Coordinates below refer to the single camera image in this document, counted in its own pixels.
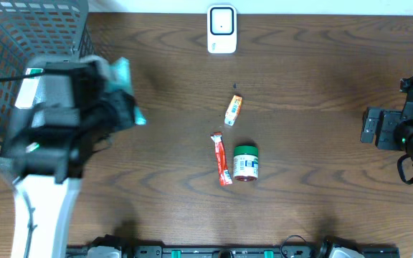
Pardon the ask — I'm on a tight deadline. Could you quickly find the green lid jar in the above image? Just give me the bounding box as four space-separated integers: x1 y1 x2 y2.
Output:
233 145 259 181

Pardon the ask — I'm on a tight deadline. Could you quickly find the orange small box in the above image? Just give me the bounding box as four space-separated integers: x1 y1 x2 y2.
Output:
224 95 243 126

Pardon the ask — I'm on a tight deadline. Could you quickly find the red stick sachet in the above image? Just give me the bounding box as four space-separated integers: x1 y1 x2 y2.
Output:
211 132 233 186

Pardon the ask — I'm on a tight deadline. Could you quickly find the teal snack packet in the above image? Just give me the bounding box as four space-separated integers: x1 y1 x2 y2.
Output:
102 56 148 126

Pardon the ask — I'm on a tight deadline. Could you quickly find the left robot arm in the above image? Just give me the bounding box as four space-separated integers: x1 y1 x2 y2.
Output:
3 55 146 257

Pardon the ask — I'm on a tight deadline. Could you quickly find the grey plastic mesh basket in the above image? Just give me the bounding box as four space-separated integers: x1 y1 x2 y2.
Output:
0 0 95 154

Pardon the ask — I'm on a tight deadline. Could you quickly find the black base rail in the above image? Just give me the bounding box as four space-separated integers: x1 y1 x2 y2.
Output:
65 245 400 258

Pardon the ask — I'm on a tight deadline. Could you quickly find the left black cable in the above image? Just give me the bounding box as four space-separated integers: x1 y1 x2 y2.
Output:
0 70 46 87

